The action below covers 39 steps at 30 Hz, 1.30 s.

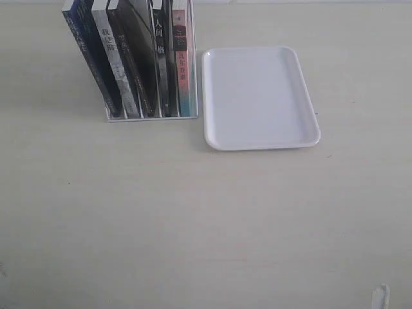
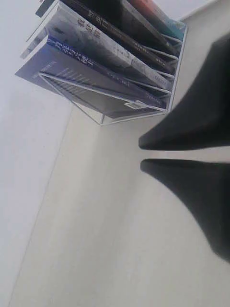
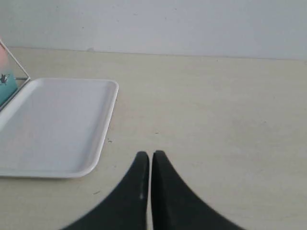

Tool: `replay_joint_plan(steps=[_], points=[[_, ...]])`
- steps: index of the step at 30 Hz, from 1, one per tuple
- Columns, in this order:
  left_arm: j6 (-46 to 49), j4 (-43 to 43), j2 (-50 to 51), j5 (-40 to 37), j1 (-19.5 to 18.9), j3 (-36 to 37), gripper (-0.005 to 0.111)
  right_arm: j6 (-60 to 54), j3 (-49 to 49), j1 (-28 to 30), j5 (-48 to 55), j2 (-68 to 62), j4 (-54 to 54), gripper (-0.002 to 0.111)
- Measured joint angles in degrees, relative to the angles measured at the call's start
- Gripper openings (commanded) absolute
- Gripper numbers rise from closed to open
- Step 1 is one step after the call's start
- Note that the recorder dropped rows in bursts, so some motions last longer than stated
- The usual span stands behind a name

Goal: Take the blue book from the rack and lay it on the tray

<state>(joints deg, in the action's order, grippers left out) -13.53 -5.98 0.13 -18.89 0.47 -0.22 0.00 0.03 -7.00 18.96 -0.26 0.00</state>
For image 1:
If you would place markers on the black white-text spine book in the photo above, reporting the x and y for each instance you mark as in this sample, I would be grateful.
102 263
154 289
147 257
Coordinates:
163 30

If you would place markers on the white plastic tray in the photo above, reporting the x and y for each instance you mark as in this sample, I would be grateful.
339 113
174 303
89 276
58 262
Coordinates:
256 98

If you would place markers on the white wire book rack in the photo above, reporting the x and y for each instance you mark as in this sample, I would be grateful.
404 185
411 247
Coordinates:
158 111

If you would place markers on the pink teal spine book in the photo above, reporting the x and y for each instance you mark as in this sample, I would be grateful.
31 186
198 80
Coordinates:
183 47

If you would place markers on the white object at bottom edge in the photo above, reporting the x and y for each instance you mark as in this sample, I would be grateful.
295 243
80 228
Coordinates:
380 297

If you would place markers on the white grey spine book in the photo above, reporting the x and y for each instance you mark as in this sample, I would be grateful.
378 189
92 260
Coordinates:
100 16

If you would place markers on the blue moon cover book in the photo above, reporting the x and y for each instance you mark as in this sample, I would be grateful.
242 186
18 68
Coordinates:
84 30

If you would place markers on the black brown spine book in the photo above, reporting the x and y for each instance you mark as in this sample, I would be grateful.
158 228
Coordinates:
130 22

